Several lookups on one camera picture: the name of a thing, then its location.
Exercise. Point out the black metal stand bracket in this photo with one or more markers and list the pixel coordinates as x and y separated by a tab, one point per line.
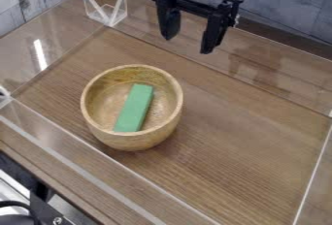
47	215

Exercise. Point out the clear acrylic corner bracket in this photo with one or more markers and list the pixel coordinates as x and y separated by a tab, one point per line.
106	14

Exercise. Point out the wooden bowl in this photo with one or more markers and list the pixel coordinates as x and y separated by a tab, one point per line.
103	98

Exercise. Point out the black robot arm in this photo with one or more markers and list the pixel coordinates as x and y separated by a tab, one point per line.
197	9

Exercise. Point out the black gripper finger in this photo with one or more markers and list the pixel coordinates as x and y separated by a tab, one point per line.
168	18
215	29

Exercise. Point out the green rectangular block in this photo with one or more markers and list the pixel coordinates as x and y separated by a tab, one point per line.
132	113

